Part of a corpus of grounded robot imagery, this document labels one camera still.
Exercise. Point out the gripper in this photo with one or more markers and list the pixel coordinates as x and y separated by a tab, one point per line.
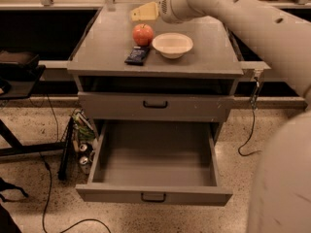
167	9

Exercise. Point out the dark blue snack bag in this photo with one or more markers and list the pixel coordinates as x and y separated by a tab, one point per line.
137	56

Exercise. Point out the grey drawer cabinet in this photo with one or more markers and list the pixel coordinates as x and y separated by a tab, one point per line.
209	68

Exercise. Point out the white paper bowl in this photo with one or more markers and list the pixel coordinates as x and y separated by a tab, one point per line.
172	45

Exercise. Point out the closed grey upper drawer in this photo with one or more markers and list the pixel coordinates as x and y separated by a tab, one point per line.
126	106

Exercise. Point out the upper soda can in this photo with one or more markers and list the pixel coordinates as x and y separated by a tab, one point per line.
83	147

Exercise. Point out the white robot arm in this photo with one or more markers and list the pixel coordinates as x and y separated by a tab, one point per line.
281	194

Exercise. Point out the open grey lower drawer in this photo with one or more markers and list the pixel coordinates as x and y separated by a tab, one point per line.
170	163

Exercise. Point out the red apple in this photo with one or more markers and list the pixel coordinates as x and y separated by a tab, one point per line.
142	34

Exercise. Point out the black power adapter with cable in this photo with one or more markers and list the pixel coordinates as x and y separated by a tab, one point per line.
253	102

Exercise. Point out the soda can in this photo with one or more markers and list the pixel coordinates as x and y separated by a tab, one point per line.
83	147
85	164

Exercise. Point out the lower soda can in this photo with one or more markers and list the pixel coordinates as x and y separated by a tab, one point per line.
85	164

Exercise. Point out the black side table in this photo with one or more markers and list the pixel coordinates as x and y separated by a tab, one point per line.
23	90

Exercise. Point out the green snack bags pile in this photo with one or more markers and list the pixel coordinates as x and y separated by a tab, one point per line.
83	130

